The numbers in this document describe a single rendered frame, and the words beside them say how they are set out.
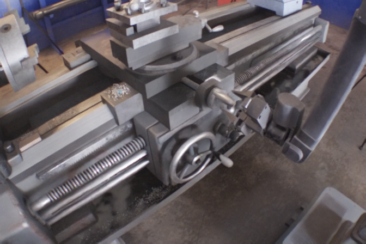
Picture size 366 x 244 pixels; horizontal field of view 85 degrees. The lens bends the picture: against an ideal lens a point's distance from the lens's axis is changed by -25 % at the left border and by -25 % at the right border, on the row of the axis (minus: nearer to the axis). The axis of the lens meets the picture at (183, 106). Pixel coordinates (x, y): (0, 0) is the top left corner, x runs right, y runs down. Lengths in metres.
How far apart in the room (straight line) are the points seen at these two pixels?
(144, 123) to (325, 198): 1.01
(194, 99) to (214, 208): 0.87
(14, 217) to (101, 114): 0.44
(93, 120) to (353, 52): 0.74
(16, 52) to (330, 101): 0.80
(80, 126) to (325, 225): 1.17
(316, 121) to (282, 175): 1.21
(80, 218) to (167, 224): 0.60
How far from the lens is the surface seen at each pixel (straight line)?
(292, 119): 0.59
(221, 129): 0.97
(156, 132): 0.80
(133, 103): 0.85
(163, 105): 0.77
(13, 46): 0.78
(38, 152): 0.83
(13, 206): 0.79
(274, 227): 1.53
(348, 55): 0.48
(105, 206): 1.14
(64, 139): 0.82
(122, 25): 0.80
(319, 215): 1.35
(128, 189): 1.16
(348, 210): 1.44
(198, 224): 1.49
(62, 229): 1.08
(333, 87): 0.51
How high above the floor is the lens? 1.36
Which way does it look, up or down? 39 degrees down
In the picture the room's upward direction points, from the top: 3 degrees counter-clockwise
